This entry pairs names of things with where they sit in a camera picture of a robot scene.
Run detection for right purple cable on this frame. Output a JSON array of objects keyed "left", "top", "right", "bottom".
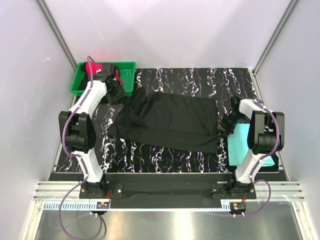
[{"left": 204, "top": 98, "right": 280, "bottom": 218}]

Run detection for black t shirt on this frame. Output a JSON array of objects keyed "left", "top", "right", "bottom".
[{"left": 108, "top": 87, "right": 218, "bottom": 154}]

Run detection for red t shirt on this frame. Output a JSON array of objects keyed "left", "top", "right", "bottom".
[{"left": 83, "top": 61, "right": 103, "bottom": 77}]

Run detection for green plastic bin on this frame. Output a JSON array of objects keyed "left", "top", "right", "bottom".
[{"left": 70, "top": 61, "right": 136, "bottom": 97}]

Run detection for white slotted cable duct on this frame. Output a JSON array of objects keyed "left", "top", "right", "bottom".
[{"left": 44, "top": 200, "right": 246, "bottom": 212}]

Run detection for aluminium frame post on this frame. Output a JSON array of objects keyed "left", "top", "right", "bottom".
[
  {"left": 35, "top": 0, "right": 78, "bottom": 71},
  {"left": 252, "top": 0, "right": 300, "bottom": 75}
]

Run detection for purple cable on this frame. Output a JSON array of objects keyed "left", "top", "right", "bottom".
[
  {"left": 204, "top": 98, "right": 280, "bottom": 218},
  {"left": 58, "top": 55, "right": 108, "bottom": 238}
]

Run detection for right aluminium frame post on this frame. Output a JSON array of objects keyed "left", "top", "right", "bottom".
[{"left": 252, "top": 0, "right": 300, "bottom": 75}]

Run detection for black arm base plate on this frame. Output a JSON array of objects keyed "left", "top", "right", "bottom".
[{"left": 79, "top": 173, "right": 257, "bottom": 200}]

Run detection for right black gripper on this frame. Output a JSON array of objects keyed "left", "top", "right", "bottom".
[{"left": 215, "top": 111, "right": 246, "bottom": 139}]

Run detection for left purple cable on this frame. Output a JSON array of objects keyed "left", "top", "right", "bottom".
[{"left": 58, "top": 55, "right": 108, "bottom": 238}]

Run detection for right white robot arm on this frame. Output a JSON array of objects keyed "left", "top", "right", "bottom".
[{"left": 215, "top": 96, "right": 285, "bottom": 199}]

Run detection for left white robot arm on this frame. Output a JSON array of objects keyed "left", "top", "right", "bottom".
[{"left": 58, "top": 63, "right": 127, "bottom": 198}]

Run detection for folded teal t shirt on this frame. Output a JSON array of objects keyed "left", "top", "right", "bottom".
[{"left": 227, "top": 123, "right": 276, "bottom": 168}]

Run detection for left aluminium frame post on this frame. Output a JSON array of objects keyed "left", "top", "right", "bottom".
[{"left": 35, "top": 0, "right": 78, "bottom": 71}]

